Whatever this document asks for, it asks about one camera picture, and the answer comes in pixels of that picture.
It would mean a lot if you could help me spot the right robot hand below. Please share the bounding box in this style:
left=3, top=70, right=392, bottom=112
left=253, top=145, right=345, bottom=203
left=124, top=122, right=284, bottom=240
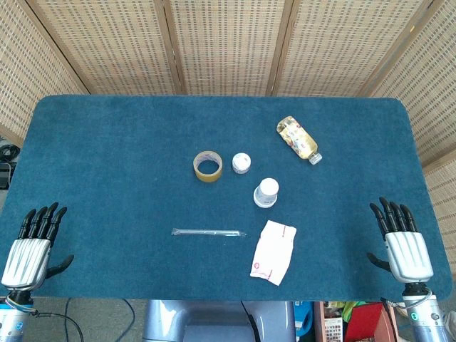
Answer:
left=366, top=196, right=435, bottom=284

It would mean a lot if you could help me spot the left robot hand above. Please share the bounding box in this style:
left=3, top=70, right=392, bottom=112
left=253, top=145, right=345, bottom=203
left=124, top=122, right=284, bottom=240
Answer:
left=1, top=202, right=75, bottom=289

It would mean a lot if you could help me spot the white paper cup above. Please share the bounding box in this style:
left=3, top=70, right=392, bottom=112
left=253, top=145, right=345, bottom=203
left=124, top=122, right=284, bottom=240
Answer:
left=256, top=177, right=280, bottom=202
left=253, top=190, right=278, bottom=209

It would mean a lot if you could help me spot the yellow green cloth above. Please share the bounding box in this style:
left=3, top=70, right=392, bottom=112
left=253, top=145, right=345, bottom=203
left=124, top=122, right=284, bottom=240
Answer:
left=341, top=301, right=368, bottom=318

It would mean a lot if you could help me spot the red bag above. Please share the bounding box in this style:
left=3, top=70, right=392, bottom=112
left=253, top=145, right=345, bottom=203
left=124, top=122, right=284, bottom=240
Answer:
left=344, top=302, right=385, bottom=342

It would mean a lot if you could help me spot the grey floor device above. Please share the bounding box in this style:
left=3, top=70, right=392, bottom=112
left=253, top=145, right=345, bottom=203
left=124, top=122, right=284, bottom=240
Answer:
left=0, top=162, right=15, bottom=190

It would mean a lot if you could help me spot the pink storage box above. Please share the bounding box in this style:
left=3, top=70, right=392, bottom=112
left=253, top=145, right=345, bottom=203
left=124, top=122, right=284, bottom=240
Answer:
left=313, top=301, right=400, bottom=342

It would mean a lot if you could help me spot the blue carpet table mat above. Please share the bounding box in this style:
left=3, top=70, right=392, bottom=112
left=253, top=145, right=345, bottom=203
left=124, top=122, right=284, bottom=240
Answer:
left=0, top=94, right=453, bottom=302

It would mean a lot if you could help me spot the blue plastic container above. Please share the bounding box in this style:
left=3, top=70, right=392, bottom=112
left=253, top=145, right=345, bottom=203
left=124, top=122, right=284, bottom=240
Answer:
left=294, top=301, right=315, bottom=339

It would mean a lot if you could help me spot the white pink wipe packet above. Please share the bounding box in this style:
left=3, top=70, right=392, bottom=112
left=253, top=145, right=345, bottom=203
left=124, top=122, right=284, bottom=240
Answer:
left=249, top=219, right=298, bottom=287

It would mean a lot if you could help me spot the woven bamboo screen panel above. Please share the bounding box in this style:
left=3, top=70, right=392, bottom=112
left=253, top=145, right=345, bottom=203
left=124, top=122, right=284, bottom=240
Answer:
left=26, top=0, right=185, bottom=96
left=162, top=0, right=295, bottom=96
left=368, top=0, right=456, bottom=250
left=269, top=0, right=445, bottom=97
left=0, top=0, right=90, bottom=147

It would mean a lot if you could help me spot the clear bottle yellow liquid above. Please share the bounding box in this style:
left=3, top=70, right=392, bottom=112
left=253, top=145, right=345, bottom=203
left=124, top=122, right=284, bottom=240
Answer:
left=276, top=115, right=323, bottom=166

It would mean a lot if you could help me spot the small white lidded jar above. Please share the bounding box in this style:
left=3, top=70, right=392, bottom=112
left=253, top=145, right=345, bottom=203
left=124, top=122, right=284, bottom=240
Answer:
left=232, top=152, right=252, bottom=175

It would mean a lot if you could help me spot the silver blue robot torso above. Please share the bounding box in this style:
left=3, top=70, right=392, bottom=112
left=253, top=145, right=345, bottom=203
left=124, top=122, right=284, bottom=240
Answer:
left=142, top=299, right=296, bottom=342

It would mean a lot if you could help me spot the clear yellowish tape roll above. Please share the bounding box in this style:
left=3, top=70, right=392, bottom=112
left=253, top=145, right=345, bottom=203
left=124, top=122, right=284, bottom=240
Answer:
left=192, top=150, right=224, bottom=183

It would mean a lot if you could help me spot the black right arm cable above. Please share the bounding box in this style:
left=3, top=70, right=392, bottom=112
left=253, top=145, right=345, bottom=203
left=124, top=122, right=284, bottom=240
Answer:
left=381, top=299, right=409, bottom=311

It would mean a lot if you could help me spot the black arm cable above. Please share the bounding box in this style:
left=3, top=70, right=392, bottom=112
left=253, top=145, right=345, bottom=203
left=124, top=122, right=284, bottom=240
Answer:
left=33, top=309, right=86, bottom=342
left=381, top=299, right=409, bottom=311

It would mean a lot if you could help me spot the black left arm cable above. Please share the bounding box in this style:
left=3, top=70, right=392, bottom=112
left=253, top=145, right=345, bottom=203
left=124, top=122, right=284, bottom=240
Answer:
left=33, top=309, right=86, bottom=342

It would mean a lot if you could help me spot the black cable bundle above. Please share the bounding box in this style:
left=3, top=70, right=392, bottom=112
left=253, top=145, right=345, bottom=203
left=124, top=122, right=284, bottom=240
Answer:
left=0, top=143, right=19, bottom=164

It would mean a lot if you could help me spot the blue floor cable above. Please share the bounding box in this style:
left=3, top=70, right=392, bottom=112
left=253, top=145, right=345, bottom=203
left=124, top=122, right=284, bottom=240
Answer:
left=122, top=299, right=137, bottom=334

